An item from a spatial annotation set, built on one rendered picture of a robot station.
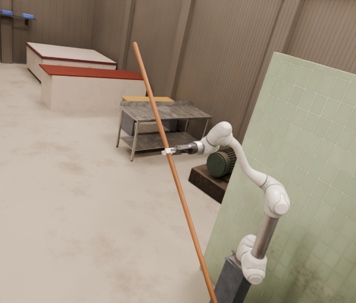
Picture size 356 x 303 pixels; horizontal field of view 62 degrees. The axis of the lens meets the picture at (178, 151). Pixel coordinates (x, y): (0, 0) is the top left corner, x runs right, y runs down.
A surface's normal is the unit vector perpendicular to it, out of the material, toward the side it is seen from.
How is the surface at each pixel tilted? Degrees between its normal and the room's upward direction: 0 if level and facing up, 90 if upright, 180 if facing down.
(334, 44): 90
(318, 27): 90
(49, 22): 90
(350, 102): 90
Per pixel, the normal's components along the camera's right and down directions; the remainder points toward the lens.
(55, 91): 0.59, 0.46
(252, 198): -0.79, 0.10
